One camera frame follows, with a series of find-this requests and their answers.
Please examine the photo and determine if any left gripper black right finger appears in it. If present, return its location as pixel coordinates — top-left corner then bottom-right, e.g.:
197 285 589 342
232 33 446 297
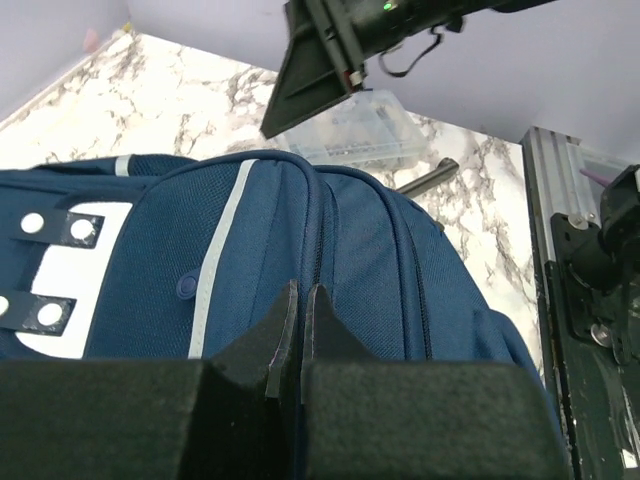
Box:
301 285 569 479

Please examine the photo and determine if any steel clamp handle tool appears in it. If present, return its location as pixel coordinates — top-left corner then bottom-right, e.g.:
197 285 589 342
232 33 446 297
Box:
397 158 460 198

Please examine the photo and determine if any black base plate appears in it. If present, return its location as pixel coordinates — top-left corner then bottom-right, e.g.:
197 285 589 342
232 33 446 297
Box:
540 262 639 479

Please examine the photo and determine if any navy blue student backpack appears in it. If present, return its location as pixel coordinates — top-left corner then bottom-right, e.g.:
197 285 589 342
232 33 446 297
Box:
0 149 546 480

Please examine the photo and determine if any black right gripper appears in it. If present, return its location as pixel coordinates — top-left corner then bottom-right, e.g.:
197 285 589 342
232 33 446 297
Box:
259 0 501 141

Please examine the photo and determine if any clear plastic organizer box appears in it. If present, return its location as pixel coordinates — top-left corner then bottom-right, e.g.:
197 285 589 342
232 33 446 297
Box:
274 90 427 171

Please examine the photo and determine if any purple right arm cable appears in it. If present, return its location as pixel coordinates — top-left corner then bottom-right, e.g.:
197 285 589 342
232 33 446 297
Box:
578 166 612 188

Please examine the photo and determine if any aluminium rail frame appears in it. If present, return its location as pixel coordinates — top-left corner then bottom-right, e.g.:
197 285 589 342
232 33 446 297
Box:
521 127 632 278

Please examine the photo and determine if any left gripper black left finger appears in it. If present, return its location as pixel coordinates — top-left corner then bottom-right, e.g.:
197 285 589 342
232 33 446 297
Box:
1 282 298 479

